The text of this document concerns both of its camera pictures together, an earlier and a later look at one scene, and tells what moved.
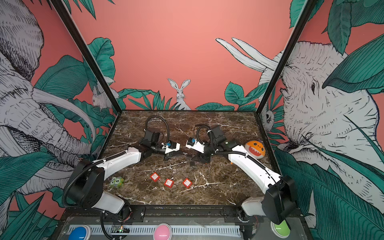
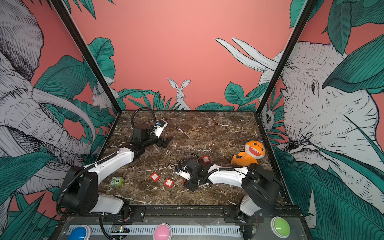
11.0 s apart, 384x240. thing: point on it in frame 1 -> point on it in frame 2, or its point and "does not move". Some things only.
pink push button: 163,231 does not move
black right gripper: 201,157 -> 187,185
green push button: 282,230 does not move
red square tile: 169,182 does not move
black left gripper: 167,157 -> 165,142
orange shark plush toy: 255,149 does not move
